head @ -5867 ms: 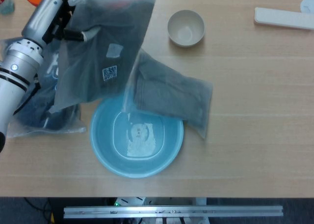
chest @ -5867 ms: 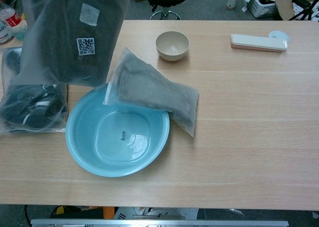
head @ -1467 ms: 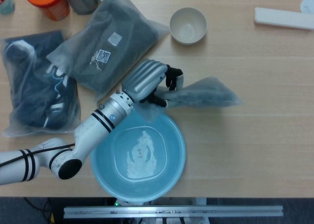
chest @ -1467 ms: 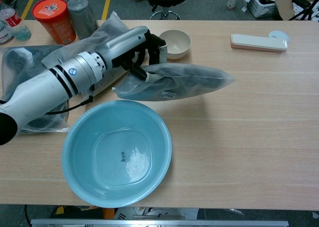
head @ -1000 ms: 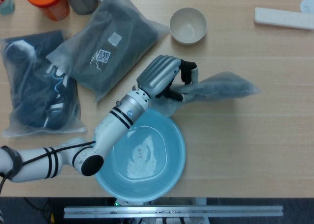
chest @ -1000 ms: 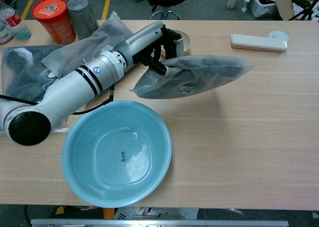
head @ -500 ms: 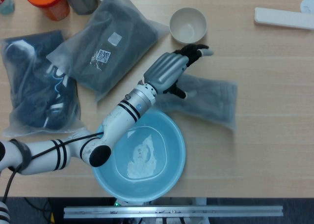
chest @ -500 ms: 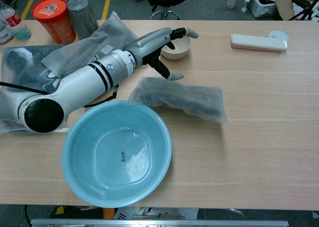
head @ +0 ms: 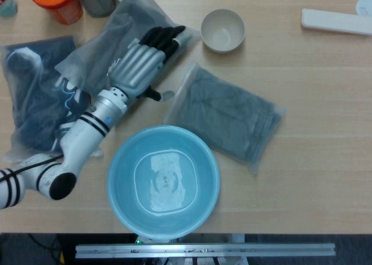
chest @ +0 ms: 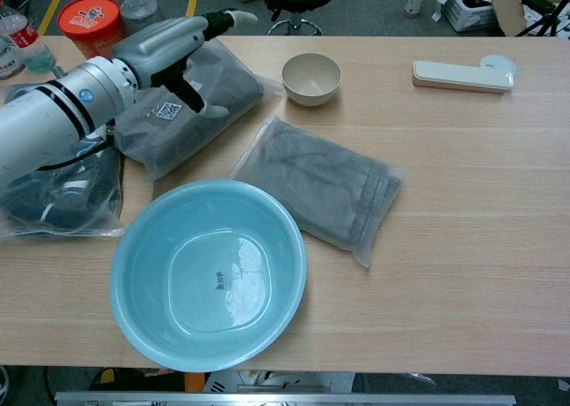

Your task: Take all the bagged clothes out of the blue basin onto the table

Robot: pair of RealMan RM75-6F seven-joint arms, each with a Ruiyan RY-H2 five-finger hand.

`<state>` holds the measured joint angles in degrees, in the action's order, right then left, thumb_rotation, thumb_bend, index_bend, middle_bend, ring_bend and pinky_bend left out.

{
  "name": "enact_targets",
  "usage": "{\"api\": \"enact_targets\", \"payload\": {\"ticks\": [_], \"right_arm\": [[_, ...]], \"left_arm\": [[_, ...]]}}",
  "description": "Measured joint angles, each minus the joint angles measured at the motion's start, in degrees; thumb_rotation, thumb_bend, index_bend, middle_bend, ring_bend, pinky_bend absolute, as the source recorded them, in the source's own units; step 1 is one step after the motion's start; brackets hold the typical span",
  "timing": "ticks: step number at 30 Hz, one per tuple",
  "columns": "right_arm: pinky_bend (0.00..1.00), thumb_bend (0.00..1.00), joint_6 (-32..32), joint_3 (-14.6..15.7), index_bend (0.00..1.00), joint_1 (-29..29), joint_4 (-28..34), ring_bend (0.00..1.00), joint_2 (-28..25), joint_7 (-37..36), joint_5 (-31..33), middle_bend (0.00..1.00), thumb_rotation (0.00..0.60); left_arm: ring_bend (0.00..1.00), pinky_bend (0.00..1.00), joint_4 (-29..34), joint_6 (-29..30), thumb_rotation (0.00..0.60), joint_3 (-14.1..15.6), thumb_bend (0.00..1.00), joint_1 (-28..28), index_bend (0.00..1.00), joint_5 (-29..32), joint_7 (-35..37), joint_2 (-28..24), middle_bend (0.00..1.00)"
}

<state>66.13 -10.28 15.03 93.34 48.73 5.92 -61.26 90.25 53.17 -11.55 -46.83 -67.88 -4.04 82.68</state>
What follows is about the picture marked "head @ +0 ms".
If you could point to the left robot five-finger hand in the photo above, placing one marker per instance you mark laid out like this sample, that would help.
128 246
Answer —
139 67

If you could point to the bagged dark grey garment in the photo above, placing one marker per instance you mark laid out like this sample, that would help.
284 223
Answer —
116 35

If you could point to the bagged dark grey clothes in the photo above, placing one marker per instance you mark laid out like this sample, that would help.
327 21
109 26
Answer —
226 116

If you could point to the bagged dark navy garment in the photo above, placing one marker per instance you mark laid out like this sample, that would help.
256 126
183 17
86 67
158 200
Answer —
32 102

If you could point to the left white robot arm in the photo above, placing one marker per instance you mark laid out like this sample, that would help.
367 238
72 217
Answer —
58 160

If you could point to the light blue plastic bowl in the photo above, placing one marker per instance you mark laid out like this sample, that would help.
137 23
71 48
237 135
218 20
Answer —
130 189

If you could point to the grey soft pouch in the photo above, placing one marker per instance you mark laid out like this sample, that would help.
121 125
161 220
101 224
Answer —
96 3

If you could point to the beige round bowl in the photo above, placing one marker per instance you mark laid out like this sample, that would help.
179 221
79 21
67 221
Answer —
222 31

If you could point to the orange lidded canister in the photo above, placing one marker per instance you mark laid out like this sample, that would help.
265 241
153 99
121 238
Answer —
62 6

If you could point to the clear bottle red label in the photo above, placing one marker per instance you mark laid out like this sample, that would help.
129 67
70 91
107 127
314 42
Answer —
7 5

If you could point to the long white pencil case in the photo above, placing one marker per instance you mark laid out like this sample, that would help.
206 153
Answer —
334 22

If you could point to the white round table grommet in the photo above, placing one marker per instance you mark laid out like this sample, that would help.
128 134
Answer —
364 6

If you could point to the aluminium profile rail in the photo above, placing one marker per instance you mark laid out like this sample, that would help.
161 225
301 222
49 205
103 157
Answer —
203 250

